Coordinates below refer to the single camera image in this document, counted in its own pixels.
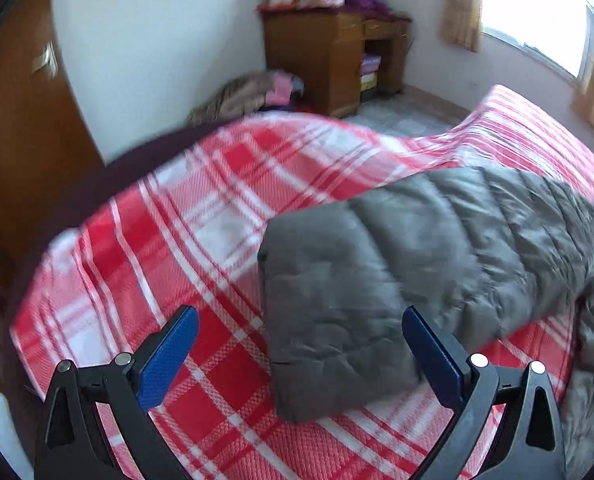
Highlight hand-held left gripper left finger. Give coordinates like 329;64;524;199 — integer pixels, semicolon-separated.
34;305;200;480

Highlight window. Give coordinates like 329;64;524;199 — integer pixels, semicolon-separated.
479;0;594;81

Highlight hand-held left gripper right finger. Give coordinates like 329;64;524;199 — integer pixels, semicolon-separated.
402;306;568;480

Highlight metal door handle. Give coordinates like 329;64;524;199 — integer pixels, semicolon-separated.
32;42;58;78

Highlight stack of purple boxes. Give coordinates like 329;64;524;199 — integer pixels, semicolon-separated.
359;54;382;103

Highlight bed with red plaid sheet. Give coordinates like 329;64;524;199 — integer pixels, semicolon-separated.
0;84;594;480

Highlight wooden door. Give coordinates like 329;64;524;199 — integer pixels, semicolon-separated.
0;0;105;311

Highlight pile of clothes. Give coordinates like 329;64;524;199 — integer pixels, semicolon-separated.
189;72;305;126

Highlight wooden desk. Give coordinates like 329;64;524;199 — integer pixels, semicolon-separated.
261;7;413;120

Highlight grey puffer jacket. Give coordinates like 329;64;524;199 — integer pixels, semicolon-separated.
257;164;594;476

